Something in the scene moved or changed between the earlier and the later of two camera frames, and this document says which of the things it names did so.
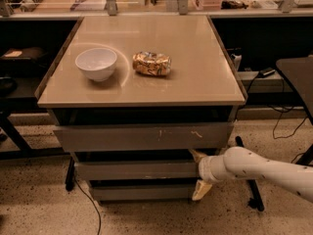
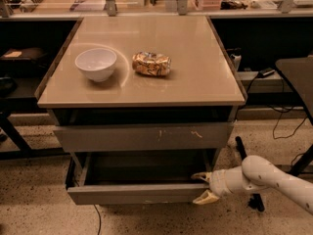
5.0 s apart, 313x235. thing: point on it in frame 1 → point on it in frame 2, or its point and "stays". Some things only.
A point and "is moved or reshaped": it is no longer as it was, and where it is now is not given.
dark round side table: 298,73 stays
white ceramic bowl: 97,63 stays
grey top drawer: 166,137 stays
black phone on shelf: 266,72 stays
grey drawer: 137,169 is moved or reshaped
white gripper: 205,169 → 217,183
